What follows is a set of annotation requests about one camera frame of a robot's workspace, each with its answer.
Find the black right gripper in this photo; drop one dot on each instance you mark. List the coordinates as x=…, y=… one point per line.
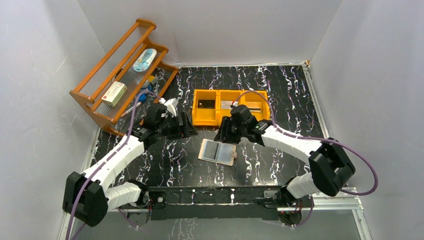
x=228, y=129

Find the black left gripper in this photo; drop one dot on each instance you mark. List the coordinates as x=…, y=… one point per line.
x=180, y=125

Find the white leather card holder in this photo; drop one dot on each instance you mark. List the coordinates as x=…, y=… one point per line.
x=217, y=152

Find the black credit card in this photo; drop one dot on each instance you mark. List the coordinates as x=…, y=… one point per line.
x=206, y=104

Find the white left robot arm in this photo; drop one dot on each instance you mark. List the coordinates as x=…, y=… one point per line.
x=88, y=195

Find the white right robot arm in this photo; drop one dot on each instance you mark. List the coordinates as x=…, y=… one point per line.
x=329, y=166

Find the black card in tray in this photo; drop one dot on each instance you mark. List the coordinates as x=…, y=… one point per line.
x=206, y=104

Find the silver card in tray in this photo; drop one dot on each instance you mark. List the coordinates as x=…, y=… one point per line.
x=228, y=104

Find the yellow three-compartment plastic tray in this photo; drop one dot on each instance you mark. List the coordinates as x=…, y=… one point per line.
x=206, y=108

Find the blue cube block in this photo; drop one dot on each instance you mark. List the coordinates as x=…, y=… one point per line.
x=141, y=97

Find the white marker pen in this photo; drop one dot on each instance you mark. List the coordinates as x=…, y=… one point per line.
x=129, y=110

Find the blue white tape roll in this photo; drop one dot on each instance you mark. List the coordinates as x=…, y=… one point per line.
x=147, y=86

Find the orange wooden shelf rack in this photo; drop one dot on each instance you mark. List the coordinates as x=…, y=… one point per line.
x=117, y=66

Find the light blue oval case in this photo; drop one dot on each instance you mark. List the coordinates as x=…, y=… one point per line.
x=144, y=60

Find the white red-print box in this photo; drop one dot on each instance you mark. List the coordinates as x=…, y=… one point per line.
x=114, y=93

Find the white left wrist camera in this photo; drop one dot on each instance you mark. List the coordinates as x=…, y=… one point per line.
x=171, y=105

